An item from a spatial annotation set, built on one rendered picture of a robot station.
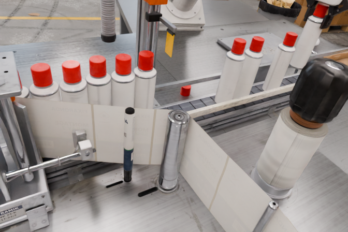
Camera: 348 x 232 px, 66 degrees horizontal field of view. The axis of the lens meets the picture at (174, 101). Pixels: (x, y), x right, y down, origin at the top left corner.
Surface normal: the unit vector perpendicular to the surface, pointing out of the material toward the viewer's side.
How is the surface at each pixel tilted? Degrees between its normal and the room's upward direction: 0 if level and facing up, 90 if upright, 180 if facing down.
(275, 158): 90
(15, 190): 0
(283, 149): 91
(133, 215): 0
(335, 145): 0
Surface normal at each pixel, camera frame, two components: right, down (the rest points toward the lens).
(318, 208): 0.12, -0.80
